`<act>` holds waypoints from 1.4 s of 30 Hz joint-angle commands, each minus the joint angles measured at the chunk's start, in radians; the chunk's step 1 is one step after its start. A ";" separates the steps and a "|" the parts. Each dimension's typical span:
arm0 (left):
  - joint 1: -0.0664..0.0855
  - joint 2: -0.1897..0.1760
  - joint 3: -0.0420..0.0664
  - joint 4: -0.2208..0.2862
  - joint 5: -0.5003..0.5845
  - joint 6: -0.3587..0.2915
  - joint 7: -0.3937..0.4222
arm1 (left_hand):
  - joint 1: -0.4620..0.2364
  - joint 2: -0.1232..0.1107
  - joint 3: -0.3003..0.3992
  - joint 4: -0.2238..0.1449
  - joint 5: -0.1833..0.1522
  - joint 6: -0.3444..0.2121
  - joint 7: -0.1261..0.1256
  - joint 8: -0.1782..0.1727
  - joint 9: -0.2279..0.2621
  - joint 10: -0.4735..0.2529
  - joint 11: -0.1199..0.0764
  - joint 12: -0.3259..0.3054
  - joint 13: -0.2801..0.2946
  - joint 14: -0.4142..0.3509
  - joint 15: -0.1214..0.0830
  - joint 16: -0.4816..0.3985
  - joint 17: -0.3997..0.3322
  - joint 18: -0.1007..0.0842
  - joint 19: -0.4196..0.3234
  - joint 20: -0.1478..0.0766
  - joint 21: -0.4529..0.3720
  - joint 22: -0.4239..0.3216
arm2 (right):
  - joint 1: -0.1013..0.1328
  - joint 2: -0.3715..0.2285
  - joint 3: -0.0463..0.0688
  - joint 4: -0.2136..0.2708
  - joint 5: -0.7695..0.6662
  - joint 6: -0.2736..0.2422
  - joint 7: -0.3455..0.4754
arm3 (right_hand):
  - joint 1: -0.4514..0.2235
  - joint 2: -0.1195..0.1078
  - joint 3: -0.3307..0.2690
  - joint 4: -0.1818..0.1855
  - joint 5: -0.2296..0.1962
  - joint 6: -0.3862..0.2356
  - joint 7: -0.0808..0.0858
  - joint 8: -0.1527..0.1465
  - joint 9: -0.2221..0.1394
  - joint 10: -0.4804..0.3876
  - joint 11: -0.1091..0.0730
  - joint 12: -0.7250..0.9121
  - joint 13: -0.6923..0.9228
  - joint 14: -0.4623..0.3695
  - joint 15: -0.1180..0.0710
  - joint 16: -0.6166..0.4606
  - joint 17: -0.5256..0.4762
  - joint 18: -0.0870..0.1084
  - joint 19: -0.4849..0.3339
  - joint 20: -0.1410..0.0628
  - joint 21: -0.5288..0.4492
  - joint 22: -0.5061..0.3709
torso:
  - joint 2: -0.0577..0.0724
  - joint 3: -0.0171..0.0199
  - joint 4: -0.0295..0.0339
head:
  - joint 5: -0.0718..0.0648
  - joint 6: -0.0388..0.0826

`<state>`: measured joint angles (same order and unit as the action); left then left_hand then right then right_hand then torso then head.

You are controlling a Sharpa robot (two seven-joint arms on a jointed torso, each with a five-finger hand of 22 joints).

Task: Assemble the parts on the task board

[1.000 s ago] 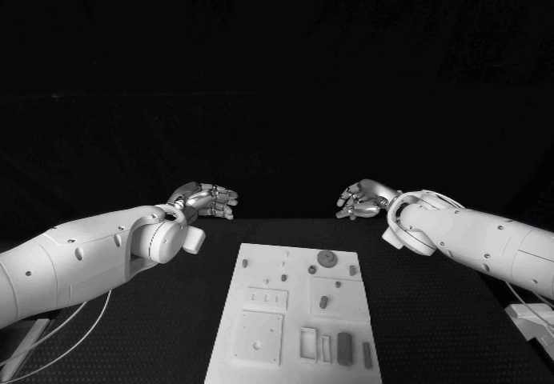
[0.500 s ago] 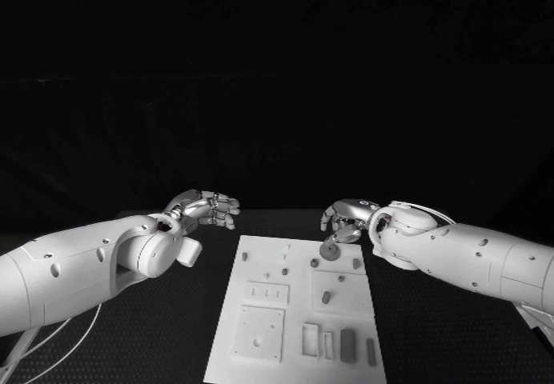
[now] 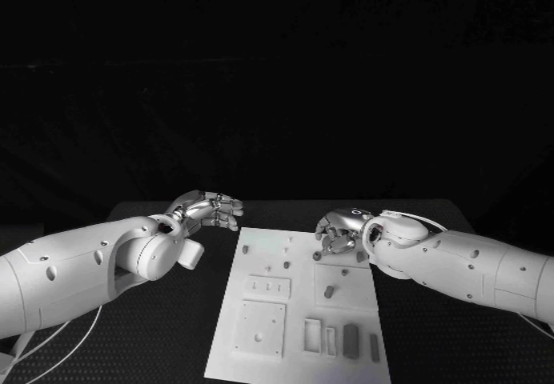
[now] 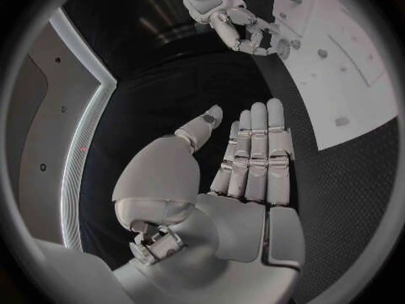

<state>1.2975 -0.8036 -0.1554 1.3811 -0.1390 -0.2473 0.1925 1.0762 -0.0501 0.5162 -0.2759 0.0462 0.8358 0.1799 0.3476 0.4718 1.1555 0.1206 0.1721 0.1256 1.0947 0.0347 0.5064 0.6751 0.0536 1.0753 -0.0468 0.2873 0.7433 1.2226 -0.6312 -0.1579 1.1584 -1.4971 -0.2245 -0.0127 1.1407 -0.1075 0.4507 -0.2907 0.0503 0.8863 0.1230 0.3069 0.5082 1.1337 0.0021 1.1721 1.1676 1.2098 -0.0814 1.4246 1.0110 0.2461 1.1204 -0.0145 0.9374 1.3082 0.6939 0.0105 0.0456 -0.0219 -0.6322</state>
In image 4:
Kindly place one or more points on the grey peg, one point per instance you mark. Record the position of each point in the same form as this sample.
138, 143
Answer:
322, 53
295, 44

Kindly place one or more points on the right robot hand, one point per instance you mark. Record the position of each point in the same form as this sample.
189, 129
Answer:
243, 15

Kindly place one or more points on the white task board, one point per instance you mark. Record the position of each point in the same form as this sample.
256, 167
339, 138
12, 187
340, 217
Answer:
335, 81

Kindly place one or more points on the grey gear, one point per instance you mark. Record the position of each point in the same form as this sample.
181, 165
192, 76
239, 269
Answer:
283, 47

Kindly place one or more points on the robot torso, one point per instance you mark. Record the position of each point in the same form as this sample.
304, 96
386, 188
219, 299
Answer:
53, 121

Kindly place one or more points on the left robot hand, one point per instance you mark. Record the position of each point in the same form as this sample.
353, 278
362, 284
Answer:
240, 233

